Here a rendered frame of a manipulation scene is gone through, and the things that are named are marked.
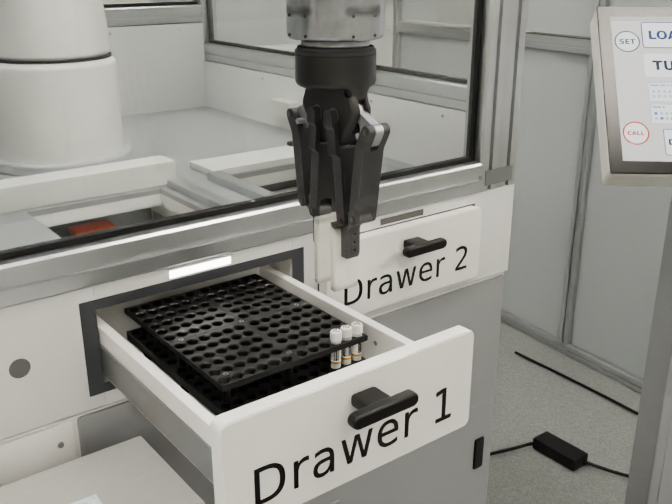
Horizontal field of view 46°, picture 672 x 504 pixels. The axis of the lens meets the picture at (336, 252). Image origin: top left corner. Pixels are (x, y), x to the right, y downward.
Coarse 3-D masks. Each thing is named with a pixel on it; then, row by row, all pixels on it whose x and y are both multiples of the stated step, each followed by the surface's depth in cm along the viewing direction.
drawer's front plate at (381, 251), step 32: (416, 224) 110; (448, 224) 114; (480, 224) 119; (384, 256) 108; (416, 256) 112; (448, 256) 116; (320, 288) 105; (352, 288) 106; (384, 288) 110; (416, 288) 114
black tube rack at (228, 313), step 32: (224, 288) 96; (256, 288) 96; (160, 320) 88; (192, 320) 88; (224, 320) 88; (256, 320) 88; (288, 320) 88; (320, 320) 88; (160, 352) 87; (192, 352) 81; (224, 352) 82; (256, 352) 80; (288, 352) 80; (192, 384) 80; (256, 384) 81; (288, 384) 81
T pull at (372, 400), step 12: (360, 396) 70; (372, 396) 70; (384, 396) 70; (396, 396) 70; (408, 396) 70; (360, 408) 70; (372, 408) 68; (384, 408) 69; (396, 408) 70; (348, 420) 67; (360, 420) 67; (372, 420) 68
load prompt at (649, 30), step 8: (640, 24) 132; (648, 24) 132; (656, 24) 132; (664, 24) 132; (648, 32) 132; (656, 32) 132; (664, 32) 132; (648, 40) 131; (656, 40) 131; (664, 40) 131
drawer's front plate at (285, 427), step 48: (432, 336) 78; (336, 384) 69; (384, 384) 73; (432, 384) 77; (240, 432) 64; (288, 432) 67; (336, 432) 71; (384, 432) 75; (432, 432) 80; (240, 480) 66; (288, 480) 69; (336, 480) 73
